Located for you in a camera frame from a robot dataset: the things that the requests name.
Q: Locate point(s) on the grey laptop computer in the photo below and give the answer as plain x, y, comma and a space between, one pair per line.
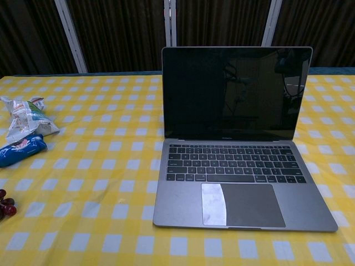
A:
235, 97

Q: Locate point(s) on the yellow white checked tablecloth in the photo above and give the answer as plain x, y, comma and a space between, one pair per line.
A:
97, 138

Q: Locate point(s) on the crumpled white snack bag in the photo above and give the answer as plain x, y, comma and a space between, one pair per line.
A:
25, 116

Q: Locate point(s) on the blue cookie pack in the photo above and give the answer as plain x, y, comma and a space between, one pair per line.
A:
22, 149

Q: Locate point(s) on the red grape bunch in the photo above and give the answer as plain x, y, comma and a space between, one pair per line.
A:
8, 209

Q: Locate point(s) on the white partition frame post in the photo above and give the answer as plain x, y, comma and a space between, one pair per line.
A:
275, 27
170, 22
70, 36

